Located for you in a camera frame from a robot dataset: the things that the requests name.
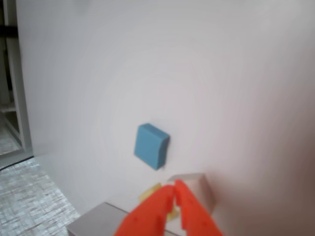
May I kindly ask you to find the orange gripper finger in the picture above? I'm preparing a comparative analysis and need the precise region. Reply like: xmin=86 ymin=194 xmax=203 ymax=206
xmin=115 ymin=184 xmax=176 ymax=236
xmin=174 ymin=179 xmax=223 ymax=236

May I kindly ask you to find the yellow foam cuboid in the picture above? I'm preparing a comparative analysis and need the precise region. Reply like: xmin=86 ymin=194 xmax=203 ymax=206
xmin=138 ymin=182 xmax=180 ymax=221

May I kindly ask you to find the white cardboard bin box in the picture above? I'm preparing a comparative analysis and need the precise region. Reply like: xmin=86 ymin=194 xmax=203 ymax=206
xmin=66 ymin=173 xmax=218 ymax=236

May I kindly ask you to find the blue foam cuboid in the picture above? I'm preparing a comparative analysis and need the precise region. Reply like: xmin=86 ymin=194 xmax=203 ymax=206
xmin=133 ymin=122 xmax=171 ymax=171

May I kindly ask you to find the white shelf frame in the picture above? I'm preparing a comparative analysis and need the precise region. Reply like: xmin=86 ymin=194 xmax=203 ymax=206
xmin=0 ymin=0 xmax=33 ymax=158

